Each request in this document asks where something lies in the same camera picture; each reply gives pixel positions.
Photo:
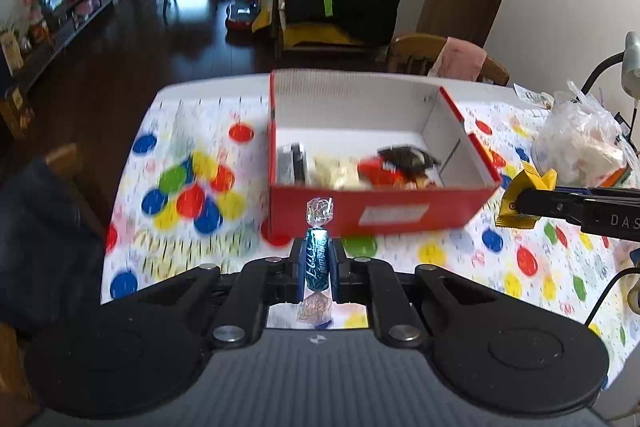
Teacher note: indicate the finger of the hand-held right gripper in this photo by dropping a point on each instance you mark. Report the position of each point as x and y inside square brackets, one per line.
[550, 206]
[595, 192]

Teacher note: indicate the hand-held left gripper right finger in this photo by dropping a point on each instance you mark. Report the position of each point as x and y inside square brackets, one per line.
[337, 269]

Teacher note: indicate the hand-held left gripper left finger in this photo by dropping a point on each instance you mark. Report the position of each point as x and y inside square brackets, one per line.
[299, 267]

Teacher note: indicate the teal candy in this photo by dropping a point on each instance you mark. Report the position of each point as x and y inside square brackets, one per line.
[317, 262]

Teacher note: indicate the small yellow snack packet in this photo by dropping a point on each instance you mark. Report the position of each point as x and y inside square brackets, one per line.
[525, 179]

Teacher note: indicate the red cardboard box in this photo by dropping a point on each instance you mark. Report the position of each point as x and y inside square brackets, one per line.
[320, 212]

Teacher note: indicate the cream snack packet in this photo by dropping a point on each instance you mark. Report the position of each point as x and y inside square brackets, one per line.
[335, 172]

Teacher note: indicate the grey green snack packet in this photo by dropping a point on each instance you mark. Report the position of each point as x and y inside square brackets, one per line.
[284, 164]

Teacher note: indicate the red snack packet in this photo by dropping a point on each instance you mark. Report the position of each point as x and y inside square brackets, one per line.
[380, 174]

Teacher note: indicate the small black snack packet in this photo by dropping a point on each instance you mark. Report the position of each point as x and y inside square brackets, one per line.
[298, 162]

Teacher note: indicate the dark triangular snack packet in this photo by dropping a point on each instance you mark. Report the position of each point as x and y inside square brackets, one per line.
[407, 157]

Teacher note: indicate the clear plastic bag white contents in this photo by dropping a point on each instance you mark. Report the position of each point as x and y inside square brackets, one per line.
[575, 147]

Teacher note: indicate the printed paper slip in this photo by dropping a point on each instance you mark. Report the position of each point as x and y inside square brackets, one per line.
[532, 97]

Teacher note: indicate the grey desk lamp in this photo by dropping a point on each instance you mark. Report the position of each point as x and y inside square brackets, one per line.
[632, 67]

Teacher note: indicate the balloon print tablecloth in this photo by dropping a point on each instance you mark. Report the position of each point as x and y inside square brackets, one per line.
[150, 227]

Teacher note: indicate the pink cloth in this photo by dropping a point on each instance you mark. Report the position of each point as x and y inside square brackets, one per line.
[460, 59]

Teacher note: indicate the wooden chair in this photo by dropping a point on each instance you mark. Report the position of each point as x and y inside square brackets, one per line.
[62, 159]
[415, 49]

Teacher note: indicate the wooden sofa yellow cushion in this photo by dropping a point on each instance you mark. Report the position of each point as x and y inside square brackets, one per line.
[310, 38]

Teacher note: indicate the denim jacket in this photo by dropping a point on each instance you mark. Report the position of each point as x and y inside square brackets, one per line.
[45, 247]

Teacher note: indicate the red toy car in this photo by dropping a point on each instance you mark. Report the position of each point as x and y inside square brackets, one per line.
[242, 18]

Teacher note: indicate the tv cabinet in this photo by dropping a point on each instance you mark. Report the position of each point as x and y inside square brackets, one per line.
[60, 34]

